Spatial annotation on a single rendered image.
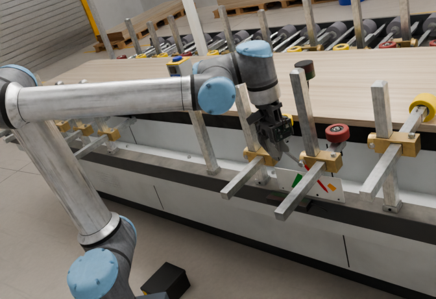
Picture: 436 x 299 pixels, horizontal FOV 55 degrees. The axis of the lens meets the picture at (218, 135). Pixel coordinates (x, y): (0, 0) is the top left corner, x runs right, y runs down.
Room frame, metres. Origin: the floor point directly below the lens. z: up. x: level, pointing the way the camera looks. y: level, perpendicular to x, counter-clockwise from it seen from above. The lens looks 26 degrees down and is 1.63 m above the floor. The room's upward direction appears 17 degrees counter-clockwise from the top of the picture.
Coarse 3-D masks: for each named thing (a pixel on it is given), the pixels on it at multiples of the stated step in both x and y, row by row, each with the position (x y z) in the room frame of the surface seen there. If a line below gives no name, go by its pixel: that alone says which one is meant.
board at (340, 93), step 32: (96, 64) 3.48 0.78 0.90; (128, 64) 3.14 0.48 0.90; (160, 64) 2.86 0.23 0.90; (192, 64) 2.62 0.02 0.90; (288, 64) 2.08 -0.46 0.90; (320, 64) 1.94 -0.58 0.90; (352, 64) 1.81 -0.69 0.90; (384, 64) 1.70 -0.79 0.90; (416, 64) 1.60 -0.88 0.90; (288, 96) 1.68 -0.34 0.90; (320, 96) 1.58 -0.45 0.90; (352, 96) 1.49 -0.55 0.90
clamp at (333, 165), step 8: (304, 152) 1.24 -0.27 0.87; (320, 152) 1.21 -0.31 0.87; (328, 152) 1.20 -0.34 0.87; (336, 152) 1.18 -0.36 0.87; (312, 160) 1.20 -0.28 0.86; (320, 160) 1.18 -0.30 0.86; (328, 160) 1.16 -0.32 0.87; (336, 160) 1.15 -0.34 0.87; (328, 168) 1.16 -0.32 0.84; (336, 168) 1.14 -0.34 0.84
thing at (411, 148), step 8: (392, 136) 1.02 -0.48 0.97; (400, 136) 1.01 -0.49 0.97; (416, 136) 0.98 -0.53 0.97; (368, 144) 1.05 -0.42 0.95; (376, 144) 1.04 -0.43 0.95; (384, 144) 1.02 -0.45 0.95; (408, 144) 0.97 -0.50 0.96; (416, 144) 0.97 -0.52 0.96; (376, 152) 1.04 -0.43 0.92; (384, 152) 1.02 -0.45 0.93; (408, 152) 0.97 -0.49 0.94; (416, 152) 0.96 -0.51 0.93
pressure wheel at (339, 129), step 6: (330, 126) 1.30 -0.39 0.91; (336, 126) 1.28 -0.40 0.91; (342, 126) 1.28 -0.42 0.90; (330, 132) 1.26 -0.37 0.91; (336, 132) 1.25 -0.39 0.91; (342, 132) 1.23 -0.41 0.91; (348, 132) 1.25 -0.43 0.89; (330, 138) 1.25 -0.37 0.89; (336, 138) 1.24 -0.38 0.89; (342, 138) 1.23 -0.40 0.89
